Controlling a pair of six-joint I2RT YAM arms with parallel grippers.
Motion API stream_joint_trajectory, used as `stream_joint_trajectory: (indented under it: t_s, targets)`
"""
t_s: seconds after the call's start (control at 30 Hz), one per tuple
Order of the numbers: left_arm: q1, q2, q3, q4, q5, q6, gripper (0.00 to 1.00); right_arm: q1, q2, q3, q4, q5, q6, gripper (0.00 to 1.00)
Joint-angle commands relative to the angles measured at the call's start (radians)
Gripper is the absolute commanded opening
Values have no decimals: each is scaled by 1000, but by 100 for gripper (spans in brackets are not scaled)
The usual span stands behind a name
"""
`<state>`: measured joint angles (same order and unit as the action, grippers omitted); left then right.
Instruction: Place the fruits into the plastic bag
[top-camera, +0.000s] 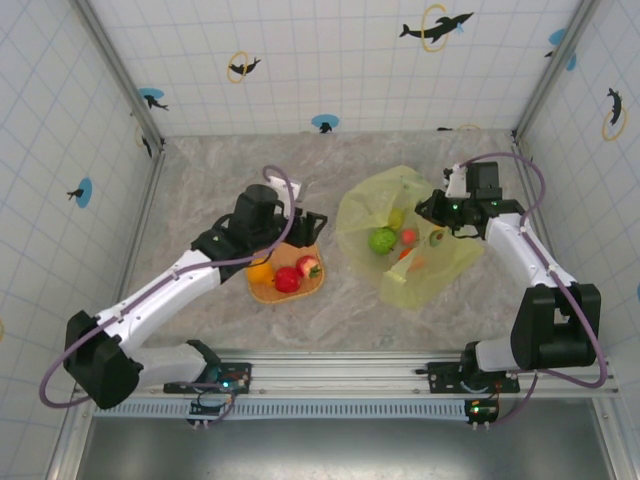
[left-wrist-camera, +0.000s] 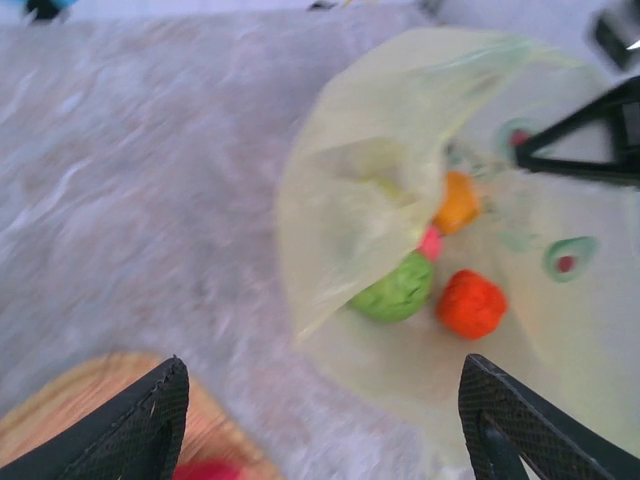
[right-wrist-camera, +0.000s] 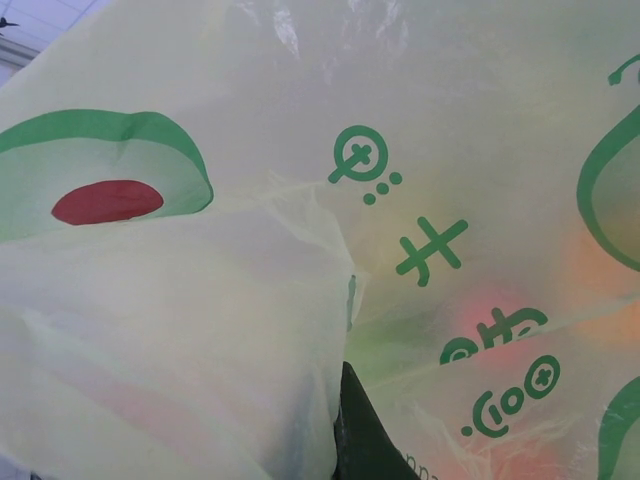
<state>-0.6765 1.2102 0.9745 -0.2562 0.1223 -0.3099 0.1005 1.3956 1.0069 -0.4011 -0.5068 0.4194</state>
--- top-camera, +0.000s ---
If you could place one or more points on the small pink-red peach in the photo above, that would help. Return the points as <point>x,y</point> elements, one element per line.
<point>409,237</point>

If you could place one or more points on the avocado half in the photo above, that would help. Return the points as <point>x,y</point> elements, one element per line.
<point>437,239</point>

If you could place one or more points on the yellow-green pear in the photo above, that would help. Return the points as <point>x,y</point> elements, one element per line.
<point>396,219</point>

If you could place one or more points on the yellow translucent plastic bag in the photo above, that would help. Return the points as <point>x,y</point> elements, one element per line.
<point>360,210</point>

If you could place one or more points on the orange-red round fruit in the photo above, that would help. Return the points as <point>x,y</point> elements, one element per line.
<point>417,262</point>

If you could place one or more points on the green apple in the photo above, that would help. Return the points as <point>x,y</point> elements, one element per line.
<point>382,241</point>

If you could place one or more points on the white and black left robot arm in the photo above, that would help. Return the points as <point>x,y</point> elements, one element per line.
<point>150,300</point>

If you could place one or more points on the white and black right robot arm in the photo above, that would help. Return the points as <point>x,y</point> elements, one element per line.
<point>550,325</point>

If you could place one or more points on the red-pink fruit with stem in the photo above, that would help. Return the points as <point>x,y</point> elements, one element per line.
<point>306,266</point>

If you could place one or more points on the red apple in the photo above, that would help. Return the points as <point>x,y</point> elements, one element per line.
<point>287,280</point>

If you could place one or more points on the woven brown tray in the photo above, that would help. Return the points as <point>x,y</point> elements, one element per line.
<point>305,290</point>

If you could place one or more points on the small controller board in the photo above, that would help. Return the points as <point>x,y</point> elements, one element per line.
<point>202,407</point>
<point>480,411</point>

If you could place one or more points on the grey metal panel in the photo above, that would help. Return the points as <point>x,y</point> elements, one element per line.
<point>350,450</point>

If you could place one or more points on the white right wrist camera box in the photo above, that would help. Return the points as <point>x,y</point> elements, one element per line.
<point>455,182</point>

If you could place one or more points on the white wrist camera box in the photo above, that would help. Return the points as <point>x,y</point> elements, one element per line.
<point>455,182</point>
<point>294,190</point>

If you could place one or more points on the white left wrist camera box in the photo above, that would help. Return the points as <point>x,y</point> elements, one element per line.
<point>294,190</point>

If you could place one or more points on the aluminium side frame rail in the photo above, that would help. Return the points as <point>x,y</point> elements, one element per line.
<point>143,210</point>
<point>544,227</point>

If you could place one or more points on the aluminium frame post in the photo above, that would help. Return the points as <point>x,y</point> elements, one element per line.
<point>542,92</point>

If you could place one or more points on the aluminium front mounting rail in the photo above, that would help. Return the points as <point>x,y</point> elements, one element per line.
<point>340,372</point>

